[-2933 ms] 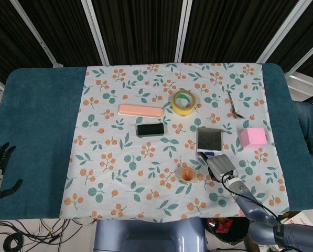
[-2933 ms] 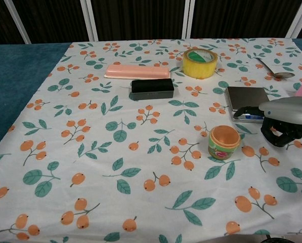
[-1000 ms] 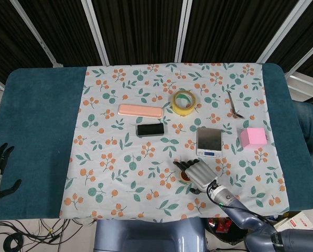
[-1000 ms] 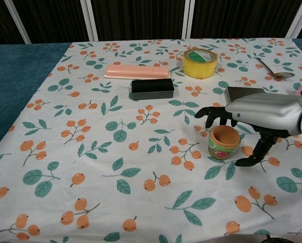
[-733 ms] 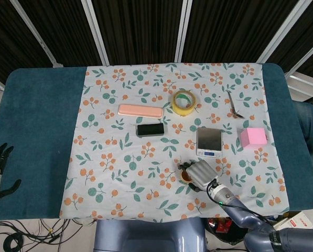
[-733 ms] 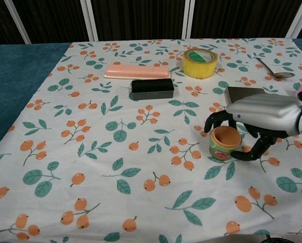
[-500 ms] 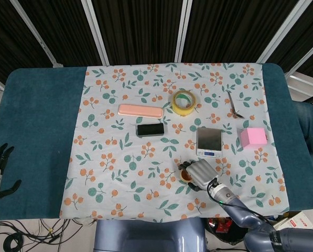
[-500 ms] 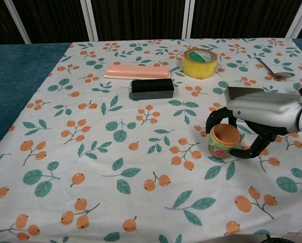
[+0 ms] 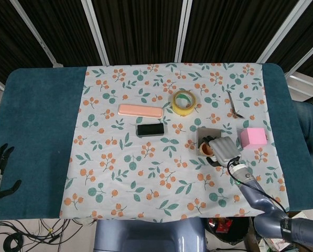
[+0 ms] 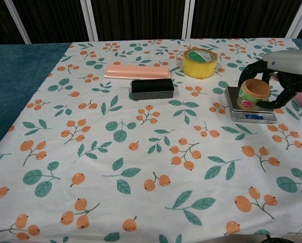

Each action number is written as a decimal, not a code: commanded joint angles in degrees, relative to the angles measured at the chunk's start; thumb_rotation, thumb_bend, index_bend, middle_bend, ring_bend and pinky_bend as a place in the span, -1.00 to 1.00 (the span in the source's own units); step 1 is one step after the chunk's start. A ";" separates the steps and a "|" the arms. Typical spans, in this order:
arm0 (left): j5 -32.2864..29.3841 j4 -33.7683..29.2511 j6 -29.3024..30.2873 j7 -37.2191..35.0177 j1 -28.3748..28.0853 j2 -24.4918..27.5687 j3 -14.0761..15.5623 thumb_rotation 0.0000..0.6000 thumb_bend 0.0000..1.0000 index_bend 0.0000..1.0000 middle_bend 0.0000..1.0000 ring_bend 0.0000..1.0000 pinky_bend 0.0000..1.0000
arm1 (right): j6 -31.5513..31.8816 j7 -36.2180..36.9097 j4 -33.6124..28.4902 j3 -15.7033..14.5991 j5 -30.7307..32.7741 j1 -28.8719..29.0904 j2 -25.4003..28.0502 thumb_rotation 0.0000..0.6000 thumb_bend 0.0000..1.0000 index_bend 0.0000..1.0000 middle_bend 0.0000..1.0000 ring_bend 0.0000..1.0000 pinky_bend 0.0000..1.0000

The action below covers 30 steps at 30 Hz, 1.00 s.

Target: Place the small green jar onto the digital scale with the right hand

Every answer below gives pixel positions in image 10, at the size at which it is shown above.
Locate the fruit print white tablecloth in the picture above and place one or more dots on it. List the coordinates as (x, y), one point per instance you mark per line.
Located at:
(140, 164)

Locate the white screen frame post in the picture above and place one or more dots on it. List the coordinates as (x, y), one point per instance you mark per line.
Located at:
(298, 19)
(19, 22)
(90, 20)
(187, 19)

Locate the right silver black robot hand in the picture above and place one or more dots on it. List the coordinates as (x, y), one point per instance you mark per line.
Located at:
(292, 60)

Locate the silver digital kitchen scale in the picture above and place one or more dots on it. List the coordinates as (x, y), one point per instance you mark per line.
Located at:
(241, 117)

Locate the grey robot body part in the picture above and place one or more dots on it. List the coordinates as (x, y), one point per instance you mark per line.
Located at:
(267, 239)

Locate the orange cup with green label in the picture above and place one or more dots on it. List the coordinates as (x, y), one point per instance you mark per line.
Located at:
(252, 97)

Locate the yellow packing tape roll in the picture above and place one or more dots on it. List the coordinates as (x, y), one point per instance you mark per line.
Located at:
(200, 66)

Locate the black rectangular box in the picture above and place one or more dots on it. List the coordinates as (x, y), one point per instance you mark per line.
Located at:
(152, 88)

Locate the pink rectangular box lid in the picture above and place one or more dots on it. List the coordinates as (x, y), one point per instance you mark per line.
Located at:
(136, 71)

